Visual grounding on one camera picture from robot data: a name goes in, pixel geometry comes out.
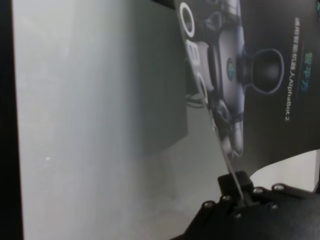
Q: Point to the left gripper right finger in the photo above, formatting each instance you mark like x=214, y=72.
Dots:
x=246, y=187

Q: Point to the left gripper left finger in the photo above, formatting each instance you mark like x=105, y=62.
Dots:
x=230, y=190

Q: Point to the black robot print poster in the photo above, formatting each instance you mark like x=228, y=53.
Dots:
x=275, y=137

